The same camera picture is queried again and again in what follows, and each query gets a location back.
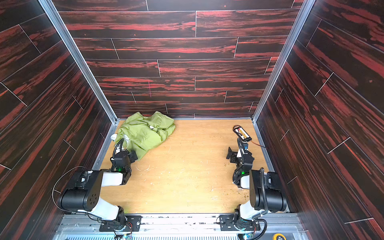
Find black battery pack with label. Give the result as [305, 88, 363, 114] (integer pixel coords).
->
[233, 125, 252, 143]

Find green zip-up jacket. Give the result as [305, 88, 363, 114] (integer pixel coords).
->
[114, 111, 176, 160]

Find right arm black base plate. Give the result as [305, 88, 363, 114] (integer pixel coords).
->
[217, 214, 261, 232]

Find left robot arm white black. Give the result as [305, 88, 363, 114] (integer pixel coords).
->
[56, 150, 138, 230]

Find yellow round tape measure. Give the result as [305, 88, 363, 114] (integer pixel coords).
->
[273, 233, 287, 240]

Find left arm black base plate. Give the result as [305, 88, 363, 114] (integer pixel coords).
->
[99, 215, 142, 232]

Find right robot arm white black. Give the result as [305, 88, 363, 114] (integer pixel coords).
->
[226, 148, 287, 229]

